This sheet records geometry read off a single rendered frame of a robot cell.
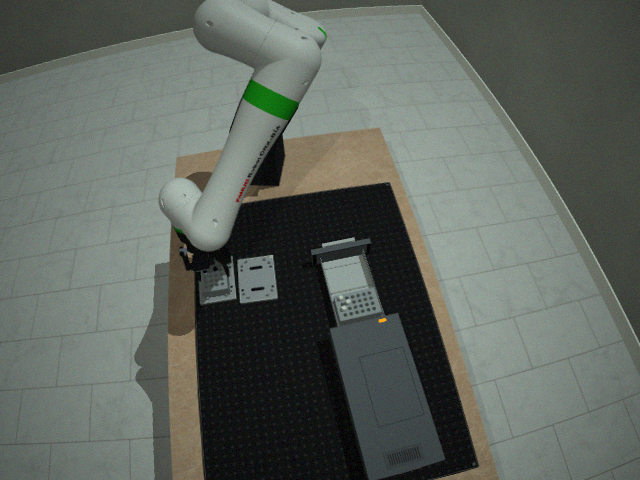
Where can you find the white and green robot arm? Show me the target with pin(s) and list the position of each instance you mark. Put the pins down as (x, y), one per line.
(286, 59)

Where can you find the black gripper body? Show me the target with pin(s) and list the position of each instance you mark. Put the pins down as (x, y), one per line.
(193, 249)

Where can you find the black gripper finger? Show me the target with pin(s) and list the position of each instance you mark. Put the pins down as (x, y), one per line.
(219, 257)
(189, 266)

